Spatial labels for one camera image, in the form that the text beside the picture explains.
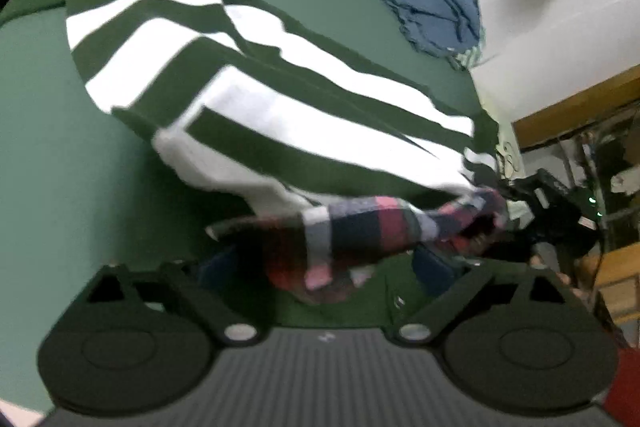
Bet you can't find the map printed table cover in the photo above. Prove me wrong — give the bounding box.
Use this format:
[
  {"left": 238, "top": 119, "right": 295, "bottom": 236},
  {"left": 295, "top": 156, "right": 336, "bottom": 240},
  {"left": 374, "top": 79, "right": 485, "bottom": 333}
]
[{"left": 482, "top": 104, "right": 526, "bottom": 208}]

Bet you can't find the green white striped cloth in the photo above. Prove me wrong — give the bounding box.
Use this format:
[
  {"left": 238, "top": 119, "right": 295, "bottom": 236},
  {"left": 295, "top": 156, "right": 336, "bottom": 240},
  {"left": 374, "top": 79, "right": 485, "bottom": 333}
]
[{"left": 450, "top": 42, "right": 488, "bottom": 72}]

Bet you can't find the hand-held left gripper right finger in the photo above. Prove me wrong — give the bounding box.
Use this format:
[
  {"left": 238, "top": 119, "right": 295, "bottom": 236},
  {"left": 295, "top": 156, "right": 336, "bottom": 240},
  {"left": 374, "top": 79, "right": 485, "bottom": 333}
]
[{"left": 397, "top": 247, "right": 576, "bottom": 348}]

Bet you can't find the green table mat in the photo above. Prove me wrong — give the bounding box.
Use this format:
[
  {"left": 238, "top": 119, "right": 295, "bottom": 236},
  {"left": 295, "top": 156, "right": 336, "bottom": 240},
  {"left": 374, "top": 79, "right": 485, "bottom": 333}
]
[{"left": 0, "top": 0, "right": 501, "bottom": 418}]

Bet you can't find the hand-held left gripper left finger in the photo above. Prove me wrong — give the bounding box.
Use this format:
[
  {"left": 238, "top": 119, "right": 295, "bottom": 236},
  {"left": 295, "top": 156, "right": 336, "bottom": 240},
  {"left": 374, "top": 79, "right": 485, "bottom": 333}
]
[{"left": 87, "top": 249, "right": 262, "bottom": 348}]

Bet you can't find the red cloth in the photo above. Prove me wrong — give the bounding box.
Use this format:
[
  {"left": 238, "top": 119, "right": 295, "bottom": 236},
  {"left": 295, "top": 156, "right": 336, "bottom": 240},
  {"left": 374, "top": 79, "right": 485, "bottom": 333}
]
[{"left": 602, "top": 344, "right": 640, "bottom": 427}]

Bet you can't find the wooden door frame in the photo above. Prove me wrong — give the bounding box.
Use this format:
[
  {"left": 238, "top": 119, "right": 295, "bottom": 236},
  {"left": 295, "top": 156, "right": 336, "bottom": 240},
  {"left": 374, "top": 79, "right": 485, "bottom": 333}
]
[{"left": 511, "top": 64, "right": 640, "bottom": 152}]

